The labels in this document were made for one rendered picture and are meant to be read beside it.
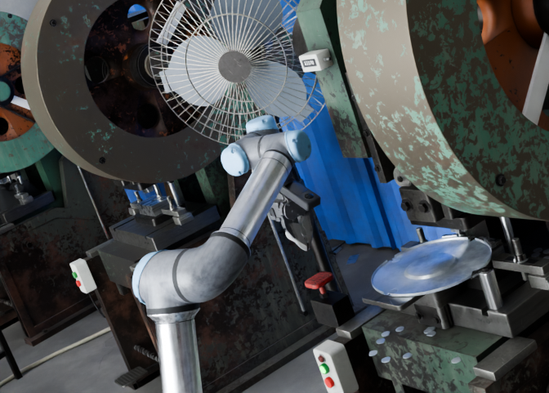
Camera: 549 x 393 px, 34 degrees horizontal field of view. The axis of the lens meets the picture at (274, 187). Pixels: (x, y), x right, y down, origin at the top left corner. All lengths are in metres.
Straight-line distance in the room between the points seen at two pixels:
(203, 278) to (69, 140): 1.32
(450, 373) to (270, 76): 1.10
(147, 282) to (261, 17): 1.07
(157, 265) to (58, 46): 1.31
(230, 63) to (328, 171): 1.95
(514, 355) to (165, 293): 0.75
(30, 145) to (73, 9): 1.85
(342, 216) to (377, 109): 3.07
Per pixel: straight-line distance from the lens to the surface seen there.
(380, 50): 1.54
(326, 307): 2.36
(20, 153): 4.85
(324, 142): 4.54
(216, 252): 1.88
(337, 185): 4.60
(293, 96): 2.78
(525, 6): 1.75
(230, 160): 2.17
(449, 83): 1.54
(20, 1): 6.93
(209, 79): 2.82
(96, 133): 3.12
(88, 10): 3.14
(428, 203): 2.09
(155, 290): 1.95
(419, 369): 2.22
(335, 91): 2.15
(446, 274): 2.11
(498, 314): 2.06
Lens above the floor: 1.62
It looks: 15 degrees down
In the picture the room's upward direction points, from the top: 20 degrees counter-clockwise
